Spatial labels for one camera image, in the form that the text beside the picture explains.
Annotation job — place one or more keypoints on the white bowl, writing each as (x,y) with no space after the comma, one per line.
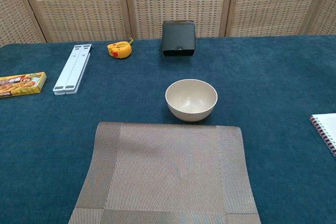
(191,98)

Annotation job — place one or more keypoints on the gray woven placemat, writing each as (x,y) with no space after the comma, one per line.
(168,171)

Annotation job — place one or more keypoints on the black cardboard box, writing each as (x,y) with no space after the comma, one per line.
(178,37)

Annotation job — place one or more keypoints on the yellow tape measure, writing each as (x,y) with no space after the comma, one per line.
(119,50)

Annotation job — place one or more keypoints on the blue table cover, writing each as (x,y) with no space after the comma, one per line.
(262,77)

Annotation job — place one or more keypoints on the white folding stand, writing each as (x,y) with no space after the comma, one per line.
(72,69)

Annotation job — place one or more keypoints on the yellow curry roux box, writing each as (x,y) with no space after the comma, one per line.
(21,85)

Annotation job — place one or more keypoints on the white spiral notebook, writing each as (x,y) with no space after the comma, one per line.
(328,127)

